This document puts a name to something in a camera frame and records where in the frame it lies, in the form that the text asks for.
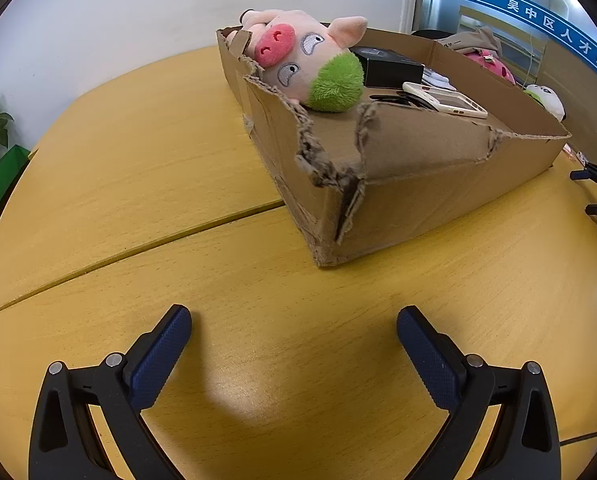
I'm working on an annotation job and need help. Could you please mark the pink pig plush toy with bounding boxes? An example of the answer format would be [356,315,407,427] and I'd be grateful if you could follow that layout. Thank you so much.
[238,8,369,113]

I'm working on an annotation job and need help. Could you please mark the white folded cloth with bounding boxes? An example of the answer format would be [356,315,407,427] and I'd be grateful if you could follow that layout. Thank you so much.
[421,66,451,92]

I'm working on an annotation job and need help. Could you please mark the white panda plush toy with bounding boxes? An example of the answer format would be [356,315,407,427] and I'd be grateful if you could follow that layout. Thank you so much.
[522,84,566,122]

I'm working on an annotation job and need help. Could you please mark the beige printed tote bag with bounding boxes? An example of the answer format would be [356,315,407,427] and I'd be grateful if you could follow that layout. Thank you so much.
[435,26,503,56]

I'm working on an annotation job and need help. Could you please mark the white handheld device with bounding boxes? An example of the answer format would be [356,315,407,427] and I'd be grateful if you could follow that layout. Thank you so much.
[402,81,489,120]

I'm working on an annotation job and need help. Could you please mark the pink bear plush toy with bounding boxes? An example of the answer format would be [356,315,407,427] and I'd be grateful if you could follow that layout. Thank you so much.
[463,49,516,86]

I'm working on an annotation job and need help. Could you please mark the black sunglasses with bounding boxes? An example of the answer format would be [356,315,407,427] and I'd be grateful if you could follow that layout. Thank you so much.
[369,91,431,111]

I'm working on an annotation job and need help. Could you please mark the green plastic panel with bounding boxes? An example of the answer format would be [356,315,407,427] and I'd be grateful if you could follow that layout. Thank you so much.
[0,145,32,246]

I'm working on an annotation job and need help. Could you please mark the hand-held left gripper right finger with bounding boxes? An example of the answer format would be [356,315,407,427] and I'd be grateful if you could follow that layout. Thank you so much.
[396,306,562,480]

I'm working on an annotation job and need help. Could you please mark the torn brown cardboard box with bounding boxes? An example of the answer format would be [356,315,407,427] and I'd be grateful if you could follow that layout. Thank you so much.
[215,25,572,268]

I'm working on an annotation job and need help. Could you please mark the small black box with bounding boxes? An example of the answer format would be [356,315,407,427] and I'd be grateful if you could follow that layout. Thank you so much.
[351,46,425,88]

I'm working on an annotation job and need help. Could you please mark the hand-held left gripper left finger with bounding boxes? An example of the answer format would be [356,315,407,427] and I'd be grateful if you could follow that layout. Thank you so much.
[28,304,194,480]

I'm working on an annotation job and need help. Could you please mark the blue window banner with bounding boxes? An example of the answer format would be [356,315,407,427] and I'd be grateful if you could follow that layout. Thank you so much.
[425,0,597,92]

